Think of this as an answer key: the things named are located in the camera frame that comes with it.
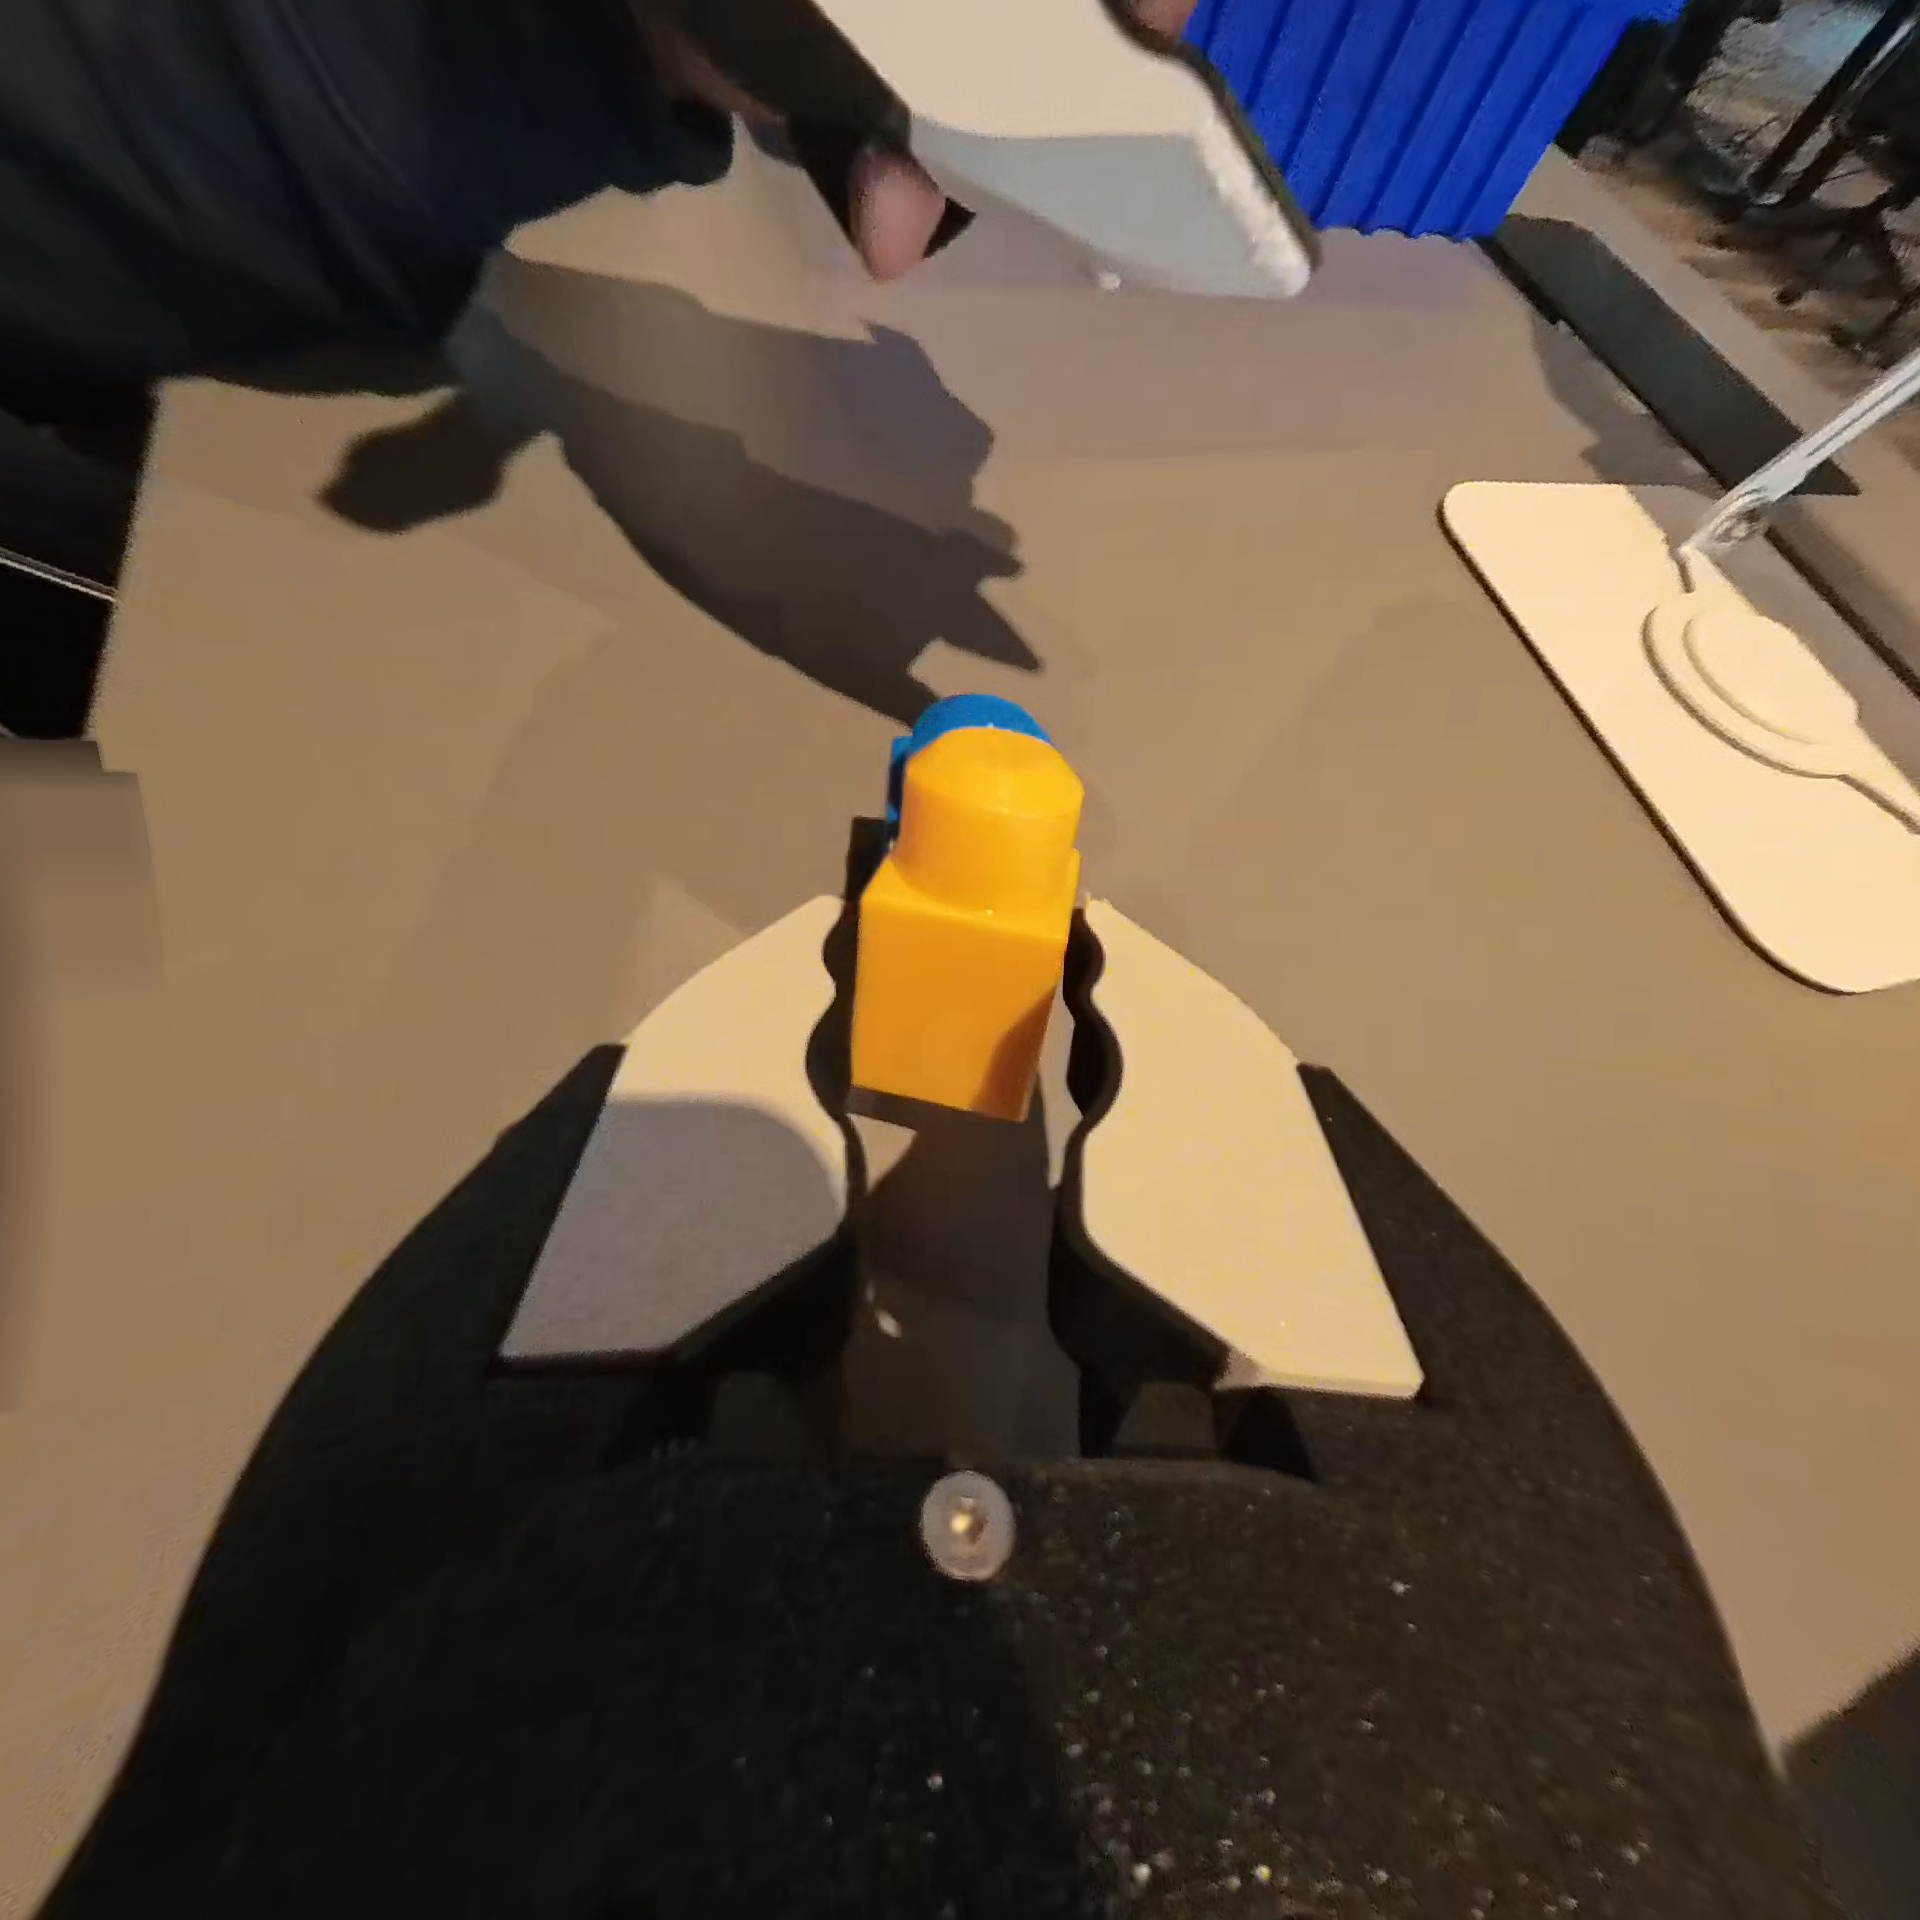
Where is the person's left hand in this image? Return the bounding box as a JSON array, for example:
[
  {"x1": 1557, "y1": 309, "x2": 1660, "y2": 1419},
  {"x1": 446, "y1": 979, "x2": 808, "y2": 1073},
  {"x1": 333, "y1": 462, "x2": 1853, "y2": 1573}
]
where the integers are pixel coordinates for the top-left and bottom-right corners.
[{"x1": 637, "y1": 0, "x2": 951, "y2": 282}]

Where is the blue one-stud building block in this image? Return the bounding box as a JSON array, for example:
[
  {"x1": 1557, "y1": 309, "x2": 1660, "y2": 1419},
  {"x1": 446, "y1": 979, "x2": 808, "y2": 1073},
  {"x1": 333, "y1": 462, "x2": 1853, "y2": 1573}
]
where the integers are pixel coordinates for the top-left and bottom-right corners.
[{"x1": 885, "y1": 693, "x2": 1055, "y2": 830}]

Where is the white sign stand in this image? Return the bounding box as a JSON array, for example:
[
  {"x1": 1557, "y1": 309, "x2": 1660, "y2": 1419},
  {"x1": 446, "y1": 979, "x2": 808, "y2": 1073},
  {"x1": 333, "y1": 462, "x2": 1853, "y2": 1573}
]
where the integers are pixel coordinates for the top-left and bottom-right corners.
[{"x1": 1439, "y1": 347, "x2": 1920, "y2": 1000}]

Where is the person's dark jacket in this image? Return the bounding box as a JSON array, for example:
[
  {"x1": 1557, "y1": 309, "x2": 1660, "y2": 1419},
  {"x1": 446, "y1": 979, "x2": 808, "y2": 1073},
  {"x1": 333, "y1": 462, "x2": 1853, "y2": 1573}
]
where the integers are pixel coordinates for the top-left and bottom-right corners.
[{"x1": 0, "y1": 404, "x2": 153, "y2": 741}]

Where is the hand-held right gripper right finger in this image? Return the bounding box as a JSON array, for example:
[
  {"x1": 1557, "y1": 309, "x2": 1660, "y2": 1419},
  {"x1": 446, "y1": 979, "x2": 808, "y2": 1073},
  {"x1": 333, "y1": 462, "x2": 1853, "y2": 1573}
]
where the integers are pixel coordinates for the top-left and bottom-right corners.
[{"x1": 1043, "y1": 897, "x2": 1424, "y2": 1402}]

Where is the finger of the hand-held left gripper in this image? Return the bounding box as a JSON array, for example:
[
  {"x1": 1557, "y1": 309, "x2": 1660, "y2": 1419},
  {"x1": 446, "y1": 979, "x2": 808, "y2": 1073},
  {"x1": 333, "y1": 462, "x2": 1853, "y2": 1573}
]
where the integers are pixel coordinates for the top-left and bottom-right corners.
[{"x1": 813, "y1": 0, "x2": 1325, "y2": 301}]

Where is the yellow one-stud building block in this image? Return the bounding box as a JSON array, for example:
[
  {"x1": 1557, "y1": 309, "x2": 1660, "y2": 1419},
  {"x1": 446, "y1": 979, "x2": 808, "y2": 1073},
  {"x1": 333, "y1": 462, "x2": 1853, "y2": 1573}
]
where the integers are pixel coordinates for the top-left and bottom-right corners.
[{"x1": 848, "y1": 725, "x2": 1085, "y2": 1125}]

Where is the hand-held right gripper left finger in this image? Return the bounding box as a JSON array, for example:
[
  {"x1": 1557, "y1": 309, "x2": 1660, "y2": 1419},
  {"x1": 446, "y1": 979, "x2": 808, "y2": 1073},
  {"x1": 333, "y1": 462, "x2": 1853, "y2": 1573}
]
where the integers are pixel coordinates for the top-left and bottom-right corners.
[{"x1": 497, "y1": 897, "x2": 864, "y2": 1365}]

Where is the large blue plastic bin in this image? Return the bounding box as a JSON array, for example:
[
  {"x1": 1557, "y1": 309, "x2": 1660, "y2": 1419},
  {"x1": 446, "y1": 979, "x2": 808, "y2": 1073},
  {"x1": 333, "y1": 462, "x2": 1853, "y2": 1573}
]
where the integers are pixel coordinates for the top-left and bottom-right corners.
[{"x1": 1181, "y1": 0, "x2": 1691, "y2": 244}]

